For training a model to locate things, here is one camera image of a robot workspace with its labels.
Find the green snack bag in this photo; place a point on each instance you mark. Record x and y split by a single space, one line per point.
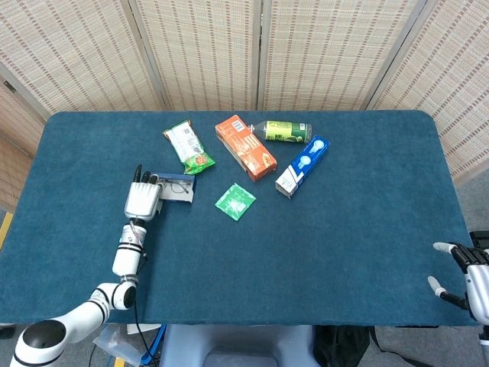
187 145

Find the woven bamboo screen panel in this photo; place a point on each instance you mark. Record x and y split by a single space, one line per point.
451 84
328 49
202 49
15 122
76 49

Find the navy blue glasses case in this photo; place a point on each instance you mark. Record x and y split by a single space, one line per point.
179 197

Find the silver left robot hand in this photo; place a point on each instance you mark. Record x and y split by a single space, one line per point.
141 199

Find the black equipment box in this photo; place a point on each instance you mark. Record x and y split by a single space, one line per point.
479 239

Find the thin wire-frame eyeglasses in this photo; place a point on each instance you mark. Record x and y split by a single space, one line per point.
174 188

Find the orange carton box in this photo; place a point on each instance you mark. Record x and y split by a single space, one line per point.
244 147

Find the blue felt table cover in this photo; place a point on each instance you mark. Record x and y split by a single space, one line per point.
305 248

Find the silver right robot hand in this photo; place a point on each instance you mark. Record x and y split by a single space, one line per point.
479 283

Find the green label tea bottle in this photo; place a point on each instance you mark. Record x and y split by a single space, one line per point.
282 132

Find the blue light bulb box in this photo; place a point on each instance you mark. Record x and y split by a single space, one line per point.
303 164

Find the green flat sachet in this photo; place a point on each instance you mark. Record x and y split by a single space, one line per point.
235 202

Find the grey robot torso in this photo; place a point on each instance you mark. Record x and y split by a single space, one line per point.
237 346

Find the clear plastic bag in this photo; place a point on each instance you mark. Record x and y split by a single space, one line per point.
116 344

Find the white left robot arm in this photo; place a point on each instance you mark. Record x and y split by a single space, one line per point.
128 256

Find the white paper sheet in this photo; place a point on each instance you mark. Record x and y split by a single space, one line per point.
147 328

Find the black bag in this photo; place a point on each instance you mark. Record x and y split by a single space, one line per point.
340 346

